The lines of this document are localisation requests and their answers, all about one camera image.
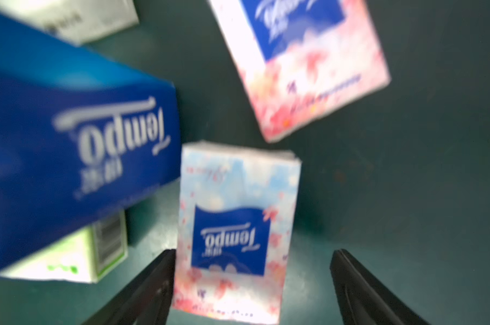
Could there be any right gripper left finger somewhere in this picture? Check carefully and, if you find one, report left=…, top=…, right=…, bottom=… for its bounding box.
left=84, top=249, right=176, bottom=324

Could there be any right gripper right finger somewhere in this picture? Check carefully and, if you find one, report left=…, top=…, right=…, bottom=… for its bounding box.
left=330, top=249, right=428, bottom=324

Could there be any pink tempo pack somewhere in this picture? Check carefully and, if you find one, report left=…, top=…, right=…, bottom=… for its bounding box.
left=209, top=0, right=391, bottom=143
left=172, top=142, right=302, bottom=324

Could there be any green tissue pack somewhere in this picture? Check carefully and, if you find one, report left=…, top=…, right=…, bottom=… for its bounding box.
left=0, top=0, right=139, bottom=46
left=0, top=211, right=128, bottom=284

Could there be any dark blue Tempo pack upright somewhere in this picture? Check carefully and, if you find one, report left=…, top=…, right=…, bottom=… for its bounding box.
left=0, top=13, right=181, bottom=271

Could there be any green tissue pack far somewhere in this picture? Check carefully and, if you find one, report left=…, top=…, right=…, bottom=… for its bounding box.
left=0, top=0, right=139, bottom=46

